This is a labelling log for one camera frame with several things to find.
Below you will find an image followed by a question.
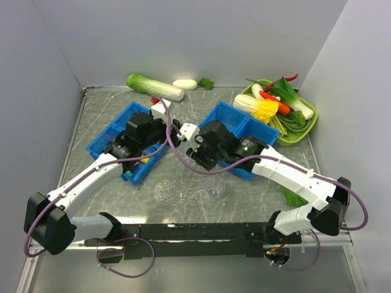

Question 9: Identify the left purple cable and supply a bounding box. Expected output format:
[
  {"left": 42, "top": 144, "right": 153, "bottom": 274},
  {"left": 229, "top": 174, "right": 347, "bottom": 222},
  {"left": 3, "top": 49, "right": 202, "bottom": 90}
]
[{"left": 23, "top": 96, "right": 172, "bottom": 258}]

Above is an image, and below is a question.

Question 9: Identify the bok choy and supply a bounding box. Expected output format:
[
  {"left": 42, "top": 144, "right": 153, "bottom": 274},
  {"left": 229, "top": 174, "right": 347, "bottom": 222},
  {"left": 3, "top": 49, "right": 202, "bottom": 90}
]
[{"left": 269, "top": 78, "right": 314, "bottom": 120}]

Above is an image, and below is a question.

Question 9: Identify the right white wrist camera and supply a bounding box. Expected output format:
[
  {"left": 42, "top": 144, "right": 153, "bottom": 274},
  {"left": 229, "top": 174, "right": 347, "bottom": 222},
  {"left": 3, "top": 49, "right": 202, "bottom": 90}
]
[{"left": 177, "top": 123, "right": 200, "bottom": 152}]

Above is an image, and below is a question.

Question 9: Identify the small green cabbage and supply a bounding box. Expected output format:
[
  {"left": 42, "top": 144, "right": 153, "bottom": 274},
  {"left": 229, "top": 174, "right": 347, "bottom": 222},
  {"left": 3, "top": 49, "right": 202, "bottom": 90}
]
[{"left": 282, "top": 187, "right": 308, "bottom": 208}]

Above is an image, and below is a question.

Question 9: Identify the orange carrot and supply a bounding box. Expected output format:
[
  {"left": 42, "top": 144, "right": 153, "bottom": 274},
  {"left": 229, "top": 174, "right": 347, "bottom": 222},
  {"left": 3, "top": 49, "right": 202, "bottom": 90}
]
[{"left": 259, "top": 90, "right": 291, "bottom": 116}]

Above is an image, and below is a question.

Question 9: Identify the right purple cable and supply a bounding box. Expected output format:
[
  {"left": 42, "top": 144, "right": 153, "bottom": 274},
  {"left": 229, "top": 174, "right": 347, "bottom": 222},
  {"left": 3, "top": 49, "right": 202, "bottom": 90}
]
[{"left": 165, "top": 121, "right": 369, "bottom": 231}]

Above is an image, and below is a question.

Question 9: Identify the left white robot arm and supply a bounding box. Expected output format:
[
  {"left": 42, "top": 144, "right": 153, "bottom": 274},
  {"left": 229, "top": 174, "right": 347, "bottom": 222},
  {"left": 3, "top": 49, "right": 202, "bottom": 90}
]
[{"left": 23, "top": 110, "right": 182, "bottom": 258}]

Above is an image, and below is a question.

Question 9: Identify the right blue storage bin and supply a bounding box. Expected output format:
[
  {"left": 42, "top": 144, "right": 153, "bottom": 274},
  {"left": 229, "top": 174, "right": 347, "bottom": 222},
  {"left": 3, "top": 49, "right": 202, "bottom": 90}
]
[{"left": 198, "top": 101, "right": 280, "bottom": 181}]

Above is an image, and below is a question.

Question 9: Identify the blue storage bin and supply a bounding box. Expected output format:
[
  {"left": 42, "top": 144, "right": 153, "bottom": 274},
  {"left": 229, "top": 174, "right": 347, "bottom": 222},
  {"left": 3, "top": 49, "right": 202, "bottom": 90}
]
[
  {"left": 86, "top": 102, "right": 169, "bottom": 186},
  {"left": 198, "top": 101, "right": 280, "bottom": 181}
]

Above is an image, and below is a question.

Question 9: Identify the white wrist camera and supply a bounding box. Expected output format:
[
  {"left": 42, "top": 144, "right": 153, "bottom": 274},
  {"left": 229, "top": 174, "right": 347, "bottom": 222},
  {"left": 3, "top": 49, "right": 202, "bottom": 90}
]
[
  {"left": 150, "top": 97, "right": 167, "bottom": 119},
  {"left": 177, "top": 123, "right": 200, "bottom": 152}
]

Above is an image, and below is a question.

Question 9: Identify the green vegetable tray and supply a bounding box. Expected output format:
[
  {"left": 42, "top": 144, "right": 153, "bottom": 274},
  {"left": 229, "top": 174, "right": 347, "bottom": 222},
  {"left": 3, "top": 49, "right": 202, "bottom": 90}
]
[{"left": 242, "top": 76, "right": 318, "bottom": 147}]

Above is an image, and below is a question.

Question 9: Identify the green napa cabbage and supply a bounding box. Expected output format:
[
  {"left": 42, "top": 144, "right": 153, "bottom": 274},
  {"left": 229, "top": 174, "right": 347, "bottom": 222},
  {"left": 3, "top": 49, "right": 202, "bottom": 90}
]
[{"left": 126, "top": 74, "right": 185, "bottom": 101}]

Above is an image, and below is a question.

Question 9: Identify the yellow capped tube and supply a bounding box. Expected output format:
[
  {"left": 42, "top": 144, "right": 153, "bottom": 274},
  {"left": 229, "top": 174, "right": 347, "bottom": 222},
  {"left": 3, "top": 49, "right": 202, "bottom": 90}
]
[{"left": 140, "top": 157, "right": 150, "bottom": 164}]

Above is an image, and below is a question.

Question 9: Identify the left blue storage bin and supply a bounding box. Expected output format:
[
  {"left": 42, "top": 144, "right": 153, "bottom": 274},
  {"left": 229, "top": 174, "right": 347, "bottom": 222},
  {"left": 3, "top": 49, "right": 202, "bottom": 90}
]
[{"left": 86, "top": 102, "right": 169, "bottom": 186}]

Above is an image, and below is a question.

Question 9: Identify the white radish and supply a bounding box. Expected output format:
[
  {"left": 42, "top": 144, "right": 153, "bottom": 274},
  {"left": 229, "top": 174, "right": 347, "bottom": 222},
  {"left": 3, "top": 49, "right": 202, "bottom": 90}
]
[{"left": 172, "top": 79, "right": 198, "bottom": 90}]

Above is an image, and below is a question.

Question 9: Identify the yellow white cabbage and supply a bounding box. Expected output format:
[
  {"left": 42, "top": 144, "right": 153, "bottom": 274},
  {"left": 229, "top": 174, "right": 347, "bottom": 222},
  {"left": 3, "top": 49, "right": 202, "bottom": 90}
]
[{"left": 232, "top": 94, "right": 279, "bottom": 124}]

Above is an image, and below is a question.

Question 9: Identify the clear plastic cup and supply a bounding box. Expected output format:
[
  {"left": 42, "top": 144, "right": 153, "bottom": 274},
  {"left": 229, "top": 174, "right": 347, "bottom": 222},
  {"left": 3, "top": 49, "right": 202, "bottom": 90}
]
[{"left": 204, "top": 178, "right": 227, "bottom": 200}]

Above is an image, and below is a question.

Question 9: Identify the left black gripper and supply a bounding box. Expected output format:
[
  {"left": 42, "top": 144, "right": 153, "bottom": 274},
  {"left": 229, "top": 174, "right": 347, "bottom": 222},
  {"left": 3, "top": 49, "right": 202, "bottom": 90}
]
[{"left": 139, "top": 113, "right": 181, "bottom": 151}]

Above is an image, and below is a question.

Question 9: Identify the red chili pepper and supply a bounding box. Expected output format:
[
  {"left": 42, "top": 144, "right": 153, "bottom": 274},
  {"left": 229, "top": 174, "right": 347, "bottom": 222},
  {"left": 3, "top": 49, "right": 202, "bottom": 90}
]
[{"left": 263, "top": 73, "right": 299, "bottom": 93}]

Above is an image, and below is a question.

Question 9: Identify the purple cable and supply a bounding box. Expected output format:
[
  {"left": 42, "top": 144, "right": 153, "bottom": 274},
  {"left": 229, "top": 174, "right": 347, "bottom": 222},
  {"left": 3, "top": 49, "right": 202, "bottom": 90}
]
[
  {"left": 23, "top": 96, "right": 172, "bottom": 258},
  {"left": 165, "top": 121, "right": 369, "bottom": 231}
]

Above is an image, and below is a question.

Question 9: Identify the green beans bundle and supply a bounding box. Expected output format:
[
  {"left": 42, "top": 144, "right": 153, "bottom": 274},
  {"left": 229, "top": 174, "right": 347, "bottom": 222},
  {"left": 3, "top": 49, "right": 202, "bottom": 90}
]
[{"left": 269, "top": 111, "right": 310, "bottom": 137}]

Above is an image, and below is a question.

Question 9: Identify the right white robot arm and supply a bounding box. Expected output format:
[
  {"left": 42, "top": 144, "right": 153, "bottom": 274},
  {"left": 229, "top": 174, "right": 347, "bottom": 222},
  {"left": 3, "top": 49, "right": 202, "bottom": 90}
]
[{"left": 177, "top": 120, "right": 349, "bottom": 243}]

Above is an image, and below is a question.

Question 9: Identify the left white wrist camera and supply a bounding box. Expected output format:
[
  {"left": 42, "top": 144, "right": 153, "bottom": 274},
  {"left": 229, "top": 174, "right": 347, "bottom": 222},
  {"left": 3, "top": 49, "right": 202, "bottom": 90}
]
[{"left": 150, "top": 97, "right": 167, "bottom": 119}]

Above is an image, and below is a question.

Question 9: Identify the black base frame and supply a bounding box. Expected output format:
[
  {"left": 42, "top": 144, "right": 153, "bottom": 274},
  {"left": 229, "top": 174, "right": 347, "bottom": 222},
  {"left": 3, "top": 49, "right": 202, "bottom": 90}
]
[{"left": 84, "top": 222, "right": 302, "bottom": 260}]

